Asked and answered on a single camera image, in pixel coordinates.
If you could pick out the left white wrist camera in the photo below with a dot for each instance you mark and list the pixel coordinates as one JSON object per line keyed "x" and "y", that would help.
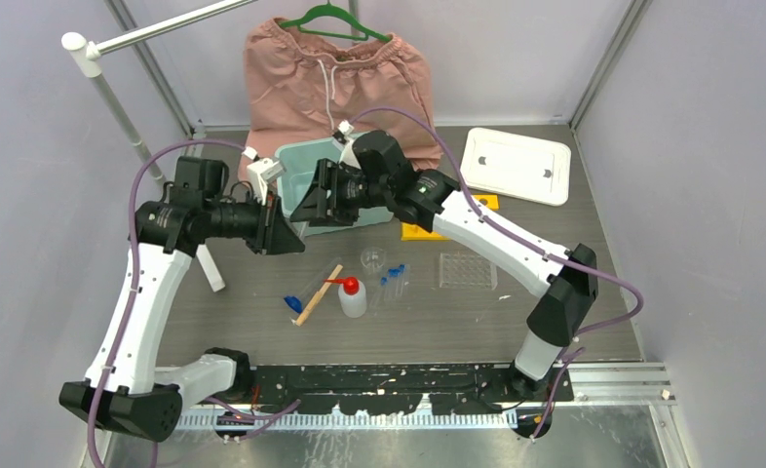
{"x": 260, "y": 173}

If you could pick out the white metal clothes rack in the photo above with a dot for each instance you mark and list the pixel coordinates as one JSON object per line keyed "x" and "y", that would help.
{"x": 87, "y": 53}

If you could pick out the blue capped test tube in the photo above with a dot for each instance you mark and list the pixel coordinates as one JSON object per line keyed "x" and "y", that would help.
{"x": 399, "y": 280}
{"x": 379, "y": 294}

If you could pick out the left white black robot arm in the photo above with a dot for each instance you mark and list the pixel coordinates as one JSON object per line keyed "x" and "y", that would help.
{"x": 121, "y": 391}

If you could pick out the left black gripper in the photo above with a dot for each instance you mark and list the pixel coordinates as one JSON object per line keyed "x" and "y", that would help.
{"x": 273, "y": 234}

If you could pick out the green clothes hanger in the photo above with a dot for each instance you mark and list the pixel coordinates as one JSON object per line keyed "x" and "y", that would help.
{"x": 329, "y": 20}

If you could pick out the yellow test tube rack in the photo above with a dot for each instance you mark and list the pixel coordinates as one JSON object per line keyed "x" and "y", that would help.
{"x": 413, "y": 232}

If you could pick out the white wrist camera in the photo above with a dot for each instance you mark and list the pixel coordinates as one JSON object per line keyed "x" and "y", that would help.
{"x": 260, "y": 173}
{"x": 343, "y": 135}

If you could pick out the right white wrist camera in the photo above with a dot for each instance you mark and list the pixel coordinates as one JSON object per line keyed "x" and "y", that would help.
{"x": 343, "y": 135}

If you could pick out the small clear glass beaker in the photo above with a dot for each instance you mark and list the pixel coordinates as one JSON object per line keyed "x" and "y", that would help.
{"x": 373, "y": 260}

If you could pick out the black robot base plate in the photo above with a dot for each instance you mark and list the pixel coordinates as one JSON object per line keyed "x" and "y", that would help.
{"x": 447, "y": 389}

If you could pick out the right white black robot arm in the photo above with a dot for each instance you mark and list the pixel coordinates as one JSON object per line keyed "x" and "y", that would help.
{"x": 556, "y": 275}

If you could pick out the white plastic tray lid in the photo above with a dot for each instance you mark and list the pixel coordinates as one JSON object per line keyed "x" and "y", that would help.
{"x": 523, "y": 167}

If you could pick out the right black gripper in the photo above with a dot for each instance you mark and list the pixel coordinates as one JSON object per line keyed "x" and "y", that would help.
{"x": 315, "y": 209}

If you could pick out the pink shorts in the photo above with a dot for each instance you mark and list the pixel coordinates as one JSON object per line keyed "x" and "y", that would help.
{"x": 301, "y": 87}

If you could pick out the clear well plate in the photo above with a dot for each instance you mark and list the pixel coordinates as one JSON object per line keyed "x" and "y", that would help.
{"x": 467, "y": 271}

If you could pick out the teal plastic bin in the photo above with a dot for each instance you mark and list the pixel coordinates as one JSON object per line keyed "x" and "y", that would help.
{"x": 299, "y": 160}

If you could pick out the wooden test tube clamp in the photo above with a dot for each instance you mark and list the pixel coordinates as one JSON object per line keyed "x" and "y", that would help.
{"x": 318, "y": 296}

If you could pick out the white red wash bottle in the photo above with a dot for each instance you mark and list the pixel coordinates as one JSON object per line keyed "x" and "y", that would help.
{"x": 352, "y": 296}

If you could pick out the blue cap test tube lying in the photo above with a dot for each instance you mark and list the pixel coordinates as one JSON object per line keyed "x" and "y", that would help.
{"x": 297, "y": 302}

